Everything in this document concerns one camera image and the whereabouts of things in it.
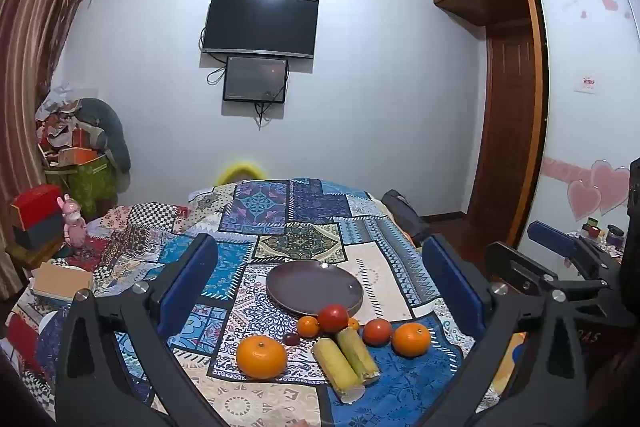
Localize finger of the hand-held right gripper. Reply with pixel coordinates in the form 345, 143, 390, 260
484, 241, 608, 304
528, 220, 621, 269

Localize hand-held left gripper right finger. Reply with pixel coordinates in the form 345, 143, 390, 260
421, 233, 598, 427

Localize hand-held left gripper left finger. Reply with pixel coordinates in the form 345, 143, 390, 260
54, 233, 236, 427

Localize round orange with sticker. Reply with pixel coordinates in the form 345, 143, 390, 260
391, 322, 432, 359

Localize orange-red tomato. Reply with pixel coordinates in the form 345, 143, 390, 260
362, 318, 393, 348

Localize dark purple plate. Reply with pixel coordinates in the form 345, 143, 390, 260
265, 261, 364, 315

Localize dark red tomato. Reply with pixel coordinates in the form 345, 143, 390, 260
317, 304, 350, 334

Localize corn cob with husk end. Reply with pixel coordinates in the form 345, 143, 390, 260
312, 338, 366, 404

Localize floral checkered quilt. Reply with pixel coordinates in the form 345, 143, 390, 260
7, 201, 201, 408

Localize yellow sheet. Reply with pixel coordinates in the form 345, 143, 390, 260
492, 332, 527, 388

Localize black bag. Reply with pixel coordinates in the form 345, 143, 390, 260
381, 189, 431, 238

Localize wooden door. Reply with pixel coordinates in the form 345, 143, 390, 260
467, 23, 543, 248

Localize cardboard box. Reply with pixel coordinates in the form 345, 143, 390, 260
31, 261, 96, 305

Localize yellow round object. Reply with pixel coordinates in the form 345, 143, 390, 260
216, 159, 266, 185

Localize pink toy figure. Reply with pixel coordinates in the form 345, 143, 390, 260
57, 194, 88, 248

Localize blue patchwork cloth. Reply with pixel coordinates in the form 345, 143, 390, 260
115, 177, 516, 427

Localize dark blue box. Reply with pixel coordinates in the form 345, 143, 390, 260
12, 214, 66, 250

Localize red box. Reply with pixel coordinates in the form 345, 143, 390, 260
10, 184, 63, 228

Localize orange box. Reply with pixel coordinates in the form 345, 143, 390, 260
59, 147, 98, 165

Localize frosted sliding door with hearts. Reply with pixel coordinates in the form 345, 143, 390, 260
517, 0, 640, 258

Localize pile of papers and bags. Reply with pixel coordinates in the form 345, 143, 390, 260
35, 82, 83, 148

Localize striped brown curtain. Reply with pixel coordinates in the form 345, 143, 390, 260
0, 0, 106, 268

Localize small black wall monitor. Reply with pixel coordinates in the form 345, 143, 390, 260
223, 56, 289, 104

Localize black wall television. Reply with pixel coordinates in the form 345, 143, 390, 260
201, 0, 320, 59

